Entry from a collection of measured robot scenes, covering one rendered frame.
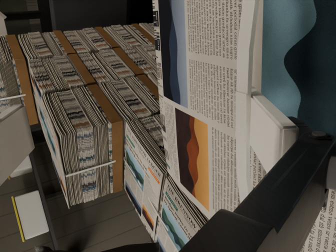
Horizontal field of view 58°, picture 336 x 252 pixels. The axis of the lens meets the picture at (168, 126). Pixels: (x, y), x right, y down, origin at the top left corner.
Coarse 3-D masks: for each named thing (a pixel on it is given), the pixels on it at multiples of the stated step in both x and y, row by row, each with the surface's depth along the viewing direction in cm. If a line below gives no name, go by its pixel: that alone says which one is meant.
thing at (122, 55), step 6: (114, 48) 155; (120, 48) 156; (120, 54) 151; (126, 54) 152; (126, 60) 147; (132, 66) 143; (138, 72) 139; (144, 78) 135; (144, 84) 131; (150, 84) 132; (150, 90) 128; (156, 90) 129; (156, 96) 125
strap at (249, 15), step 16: (256, 0) 15; (256, 16) 15; (240, 32) 16; (240, 48) 16; (240, 64) 16; (240, 80) 17; (240, 96) 17; (240, 112) 17; (240, 128) 18; (240, 144) 18; (240, 160) 18; (240, 176) 19; (240, 192) 20
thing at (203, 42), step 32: (160, 0) 31; (192, 0) 25; (224, 0) 21; (160, 32) 32; (192, 32) 26; (224, 32) 22; (160, 64) 34; (192, 64) 27; (224, 64) 22; (160, 96) 36; (192, 96) 28; (224, 96) 23; (192, 128) 30; (224, 128) 24; (192, 160) 31; (224, 160) 25; (192, 192) 33; (224, 192) 26
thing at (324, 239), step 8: (328, 192) 17; (328, 200) 17; (328, 208) 17; (328, 216) 18; (328, 224) 18; (320, 232) 18; (328, 232) 18; (320, 240) 18; (328, 240) 18; (320, 248) 19; (328, 248) 18
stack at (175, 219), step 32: (96, 64) 142; (128, 96) 124; (128, 128) 108; (160, 128) 110; (128, 160) 117; (160, 160) 96; (128, 192) 127; (160, 192) 97; (160, 224) 103; (192, 224) 81
